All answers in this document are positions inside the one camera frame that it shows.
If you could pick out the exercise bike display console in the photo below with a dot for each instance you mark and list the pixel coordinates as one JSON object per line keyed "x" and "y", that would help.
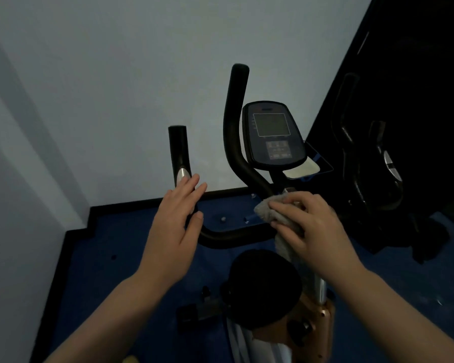
{"x": 272, "y": 126}

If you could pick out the person's left thumb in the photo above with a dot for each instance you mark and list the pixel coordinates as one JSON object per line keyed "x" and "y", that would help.
{"x": 196, "y": 228}

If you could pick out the person's left little finger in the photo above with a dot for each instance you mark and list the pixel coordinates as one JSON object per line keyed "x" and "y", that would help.
{"x": 165, "y": 206}

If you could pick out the person's right hand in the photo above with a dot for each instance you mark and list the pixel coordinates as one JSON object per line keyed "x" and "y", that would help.
{"x": 319, "y": 234}

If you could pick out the person's left middle finger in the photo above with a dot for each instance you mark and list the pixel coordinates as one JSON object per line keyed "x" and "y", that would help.
{"x": 187, "y": 190}

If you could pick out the grey cleaning cloth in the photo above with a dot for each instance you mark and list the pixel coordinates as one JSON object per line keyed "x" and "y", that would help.
{"x": 266, "y": 214}

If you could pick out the clear plastic tray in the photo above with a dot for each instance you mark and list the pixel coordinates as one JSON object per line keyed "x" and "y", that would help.
{"x": 323, "y": 162}

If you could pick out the person's right forearm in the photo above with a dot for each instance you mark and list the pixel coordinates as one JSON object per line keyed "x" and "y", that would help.
{"x": 397, "y": 321}

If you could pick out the person's right middle finger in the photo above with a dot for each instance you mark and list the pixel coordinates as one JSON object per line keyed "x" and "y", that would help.
{"x": 306, "y": 196}

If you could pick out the person's right thumb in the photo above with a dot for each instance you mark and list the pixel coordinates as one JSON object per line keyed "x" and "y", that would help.
{"x": 285, "y": 234}

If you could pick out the dark exercise machine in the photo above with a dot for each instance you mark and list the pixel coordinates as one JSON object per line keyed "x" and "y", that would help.
{"x": 378, "y": 185}

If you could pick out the black adjustment knob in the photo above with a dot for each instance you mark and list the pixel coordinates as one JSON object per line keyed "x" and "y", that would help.
{"x": 299, "y": 331}

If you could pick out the black bike saddle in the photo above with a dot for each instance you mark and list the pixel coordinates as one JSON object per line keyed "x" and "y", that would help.
{"x": 261, "y": 289}

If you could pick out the black bike pedal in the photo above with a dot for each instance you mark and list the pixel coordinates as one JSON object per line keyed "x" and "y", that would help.
{"x": 196, "y": 311}

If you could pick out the person's left hand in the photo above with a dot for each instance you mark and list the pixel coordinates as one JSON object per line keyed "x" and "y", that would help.
{"x": 168, "y": 238}

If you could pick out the white cloth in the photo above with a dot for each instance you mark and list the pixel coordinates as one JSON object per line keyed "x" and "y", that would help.
{"x": 249, "y": 347}

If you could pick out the person's left forearm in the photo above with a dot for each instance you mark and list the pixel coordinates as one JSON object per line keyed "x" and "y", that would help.
{"x": 109, "y": 321}

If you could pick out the copper exercise bike frame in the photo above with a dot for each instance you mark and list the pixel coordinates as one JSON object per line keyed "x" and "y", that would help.
{"x": 319, "y": 323}

